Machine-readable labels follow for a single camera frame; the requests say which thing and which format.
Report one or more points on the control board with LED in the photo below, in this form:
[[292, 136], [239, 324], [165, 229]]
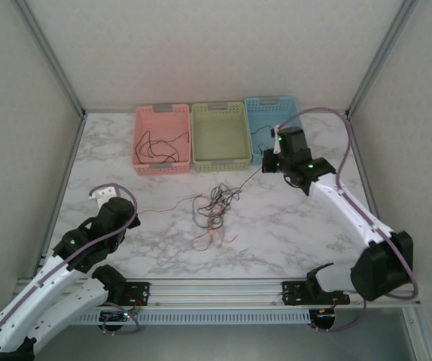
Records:
[[120, 317], [323, 317]]

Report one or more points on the aluminium frame post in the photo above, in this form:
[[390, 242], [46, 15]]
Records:
[[381, 52], [50, 52]]

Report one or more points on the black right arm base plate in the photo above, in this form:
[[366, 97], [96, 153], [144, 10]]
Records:
[[293, 293]]

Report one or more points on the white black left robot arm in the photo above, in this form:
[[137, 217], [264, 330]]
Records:
[[76, 301]]

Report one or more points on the blue plastic basket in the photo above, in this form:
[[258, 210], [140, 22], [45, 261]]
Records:
[[261, 113]]

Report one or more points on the aluminium table edge strip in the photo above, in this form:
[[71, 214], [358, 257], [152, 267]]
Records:
[[107, 111]]

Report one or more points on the aluminium table side rail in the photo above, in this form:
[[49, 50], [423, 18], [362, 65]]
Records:
[[367, 188], [65, 176]]

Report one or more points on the green plastic basket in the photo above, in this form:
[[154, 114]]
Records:
[[219, 135]]

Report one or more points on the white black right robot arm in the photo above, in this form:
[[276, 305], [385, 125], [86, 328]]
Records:
[[344, 210]]

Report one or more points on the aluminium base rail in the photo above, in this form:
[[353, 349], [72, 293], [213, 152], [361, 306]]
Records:
[[216, 293]]

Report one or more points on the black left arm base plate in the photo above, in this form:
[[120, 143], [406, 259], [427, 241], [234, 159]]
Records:
[[142, 291]]

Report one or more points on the pink plastic basket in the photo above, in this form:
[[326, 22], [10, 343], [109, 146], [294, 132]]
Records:
[[163, 120]]

